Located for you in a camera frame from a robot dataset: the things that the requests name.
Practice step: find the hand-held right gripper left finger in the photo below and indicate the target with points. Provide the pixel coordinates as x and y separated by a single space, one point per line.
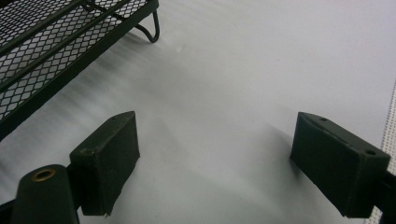
104 165

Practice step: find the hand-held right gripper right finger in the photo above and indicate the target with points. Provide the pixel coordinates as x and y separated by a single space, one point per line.
336 161

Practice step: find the white perforated mat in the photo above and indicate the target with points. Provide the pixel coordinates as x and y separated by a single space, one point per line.
389 124

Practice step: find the black metal mesh rack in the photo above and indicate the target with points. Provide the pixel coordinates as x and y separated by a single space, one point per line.
46 53

